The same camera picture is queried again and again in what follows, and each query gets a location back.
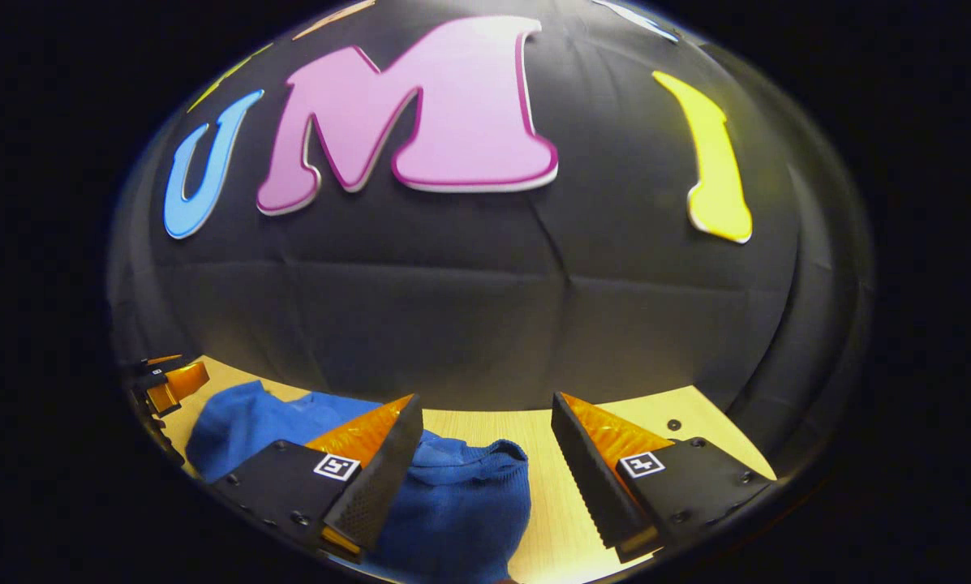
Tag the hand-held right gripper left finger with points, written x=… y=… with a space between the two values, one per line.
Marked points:
x=380 y=478

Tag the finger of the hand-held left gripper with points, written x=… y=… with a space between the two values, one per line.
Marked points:
x=181 y=383
x=161 y=362

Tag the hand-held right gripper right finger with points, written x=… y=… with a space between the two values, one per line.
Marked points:
x=586 y=478

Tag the blue button shirt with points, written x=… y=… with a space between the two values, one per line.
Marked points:
x=461 y=511

